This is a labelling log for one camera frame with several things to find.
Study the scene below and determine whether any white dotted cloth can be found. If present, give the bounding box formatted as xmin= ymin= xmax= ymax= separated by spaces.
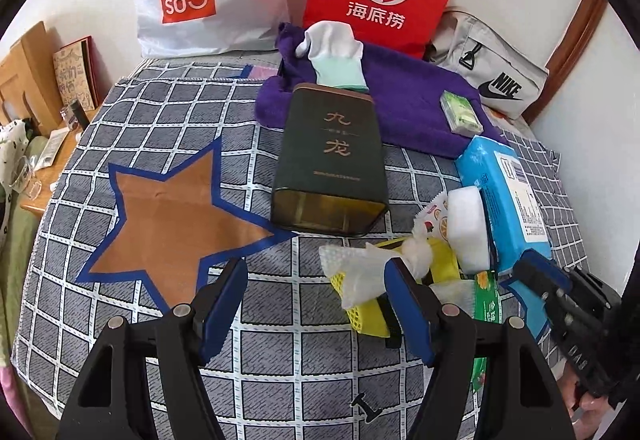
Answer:
xmin=0 ymin=119 xmax=32 ymax=193

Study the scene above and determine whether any fruit print snack packet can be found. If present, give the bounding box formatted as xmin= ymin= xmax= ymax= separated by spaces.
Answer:
xmin=412 ymin=197 xmax=453 ymax=243

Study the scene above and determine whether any wooden trim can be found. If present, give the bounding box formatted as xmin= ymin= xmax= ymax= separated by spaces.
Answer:
xmin=531 ymin=0 xmax=610 ymax=126

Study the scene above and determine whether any green cloth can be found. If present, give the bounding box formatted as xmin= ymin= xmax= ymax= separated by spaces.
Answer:
xmin=0 ymin=140 xmax=53 ymax=371

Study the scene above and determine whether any blue wet wipes pack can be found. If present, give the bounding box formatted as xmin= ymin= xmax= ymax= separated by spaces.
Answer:
xmin=454 ymin=136 xmax=552 ymax=277

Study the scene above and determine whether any yellow mesh scrubber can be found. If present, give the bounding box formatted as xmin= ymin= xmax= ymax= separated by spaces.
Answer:
xmin=330 ymin=237 xmax=462 ymax=337

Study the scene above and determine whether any grey waist bag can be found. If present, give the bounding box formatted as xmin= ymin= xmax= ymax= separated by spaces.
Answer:
xmin=424 ymin=10 xmax=550 ymax=120

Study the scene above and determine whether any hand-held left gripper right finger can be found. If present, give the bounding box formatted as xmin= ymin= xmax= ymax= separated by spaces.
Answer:
xmin=384 ymin=257 xmax=576 ymax=440

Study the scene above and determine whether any purple towel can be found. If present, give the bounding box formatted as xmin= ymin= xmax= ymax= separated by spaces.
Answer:
xmin=255 ymin=21 xmax=508 ymax=158

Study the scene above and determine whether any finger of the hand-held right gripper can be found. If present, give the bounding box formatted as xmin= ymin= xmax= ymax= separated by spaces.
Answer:
xmin=514 ymin=251 xmax=573 ymax=308
xmin=544 ymin=302 xmax=603 ymax=373

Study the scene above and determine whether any wooden nightstand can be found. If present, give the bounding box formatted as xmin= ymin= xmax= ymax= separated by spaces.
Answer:
xmin=20 ymin=107 xmax=103 ymax=217

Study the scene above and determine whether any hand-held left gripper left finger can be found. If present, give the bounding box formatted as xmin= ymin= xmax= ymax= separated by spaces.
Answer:
xmin=57 ymin=257 xmax=249 ymax=440

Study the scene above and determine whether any green foil packet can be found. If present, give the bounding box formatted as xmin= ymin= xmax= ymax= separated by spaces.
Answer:
xmin=470 ymin=270 xmax=504 ymax=393

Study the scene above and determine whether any dark green tin box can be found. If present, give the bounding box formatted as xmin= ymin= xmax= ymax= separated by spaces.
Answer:
xmin=270 ymin=82 xmax=391 ymax=238

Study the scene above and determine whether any small green tissue packet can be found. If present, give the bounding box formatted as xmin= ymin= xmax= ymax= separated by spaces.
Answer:
xmin=440 ymin=90 xmax=482 ymax=135

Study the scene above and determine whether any person's right hand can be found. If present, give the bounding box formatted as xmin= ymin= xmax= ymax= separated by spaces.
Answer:
xmin=560 ymin=362 xmax=611 ymax=427

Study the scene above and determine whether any clear glass cup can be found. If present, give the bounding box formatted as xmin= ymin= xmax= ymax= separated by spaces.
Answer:
xmin=6 ymin=154 xmax=47 ymax=201

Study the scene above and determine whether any white sponge block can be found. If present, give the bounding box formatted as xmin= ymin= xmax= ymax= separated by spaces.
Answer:
xmin=446 ymin=186 xmax=493 ymax=272

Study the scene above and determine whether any grey checkered star bedsheet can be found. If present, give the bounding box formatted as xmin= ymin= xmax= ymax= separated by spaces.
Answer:
xmin=10 ymin=57 xmax=586 ymax=440

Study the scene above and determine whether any brown cover book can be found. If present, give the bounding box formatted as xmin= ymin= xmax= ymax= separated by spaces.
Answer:
xmin=52 ymin=36 xmax=101 ymax=112

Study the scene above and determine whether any small dark bottle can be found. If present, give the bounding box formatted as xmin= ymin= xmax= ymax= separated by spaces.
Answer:
xmin=61 ymin=99 xmax=92 ymax=130

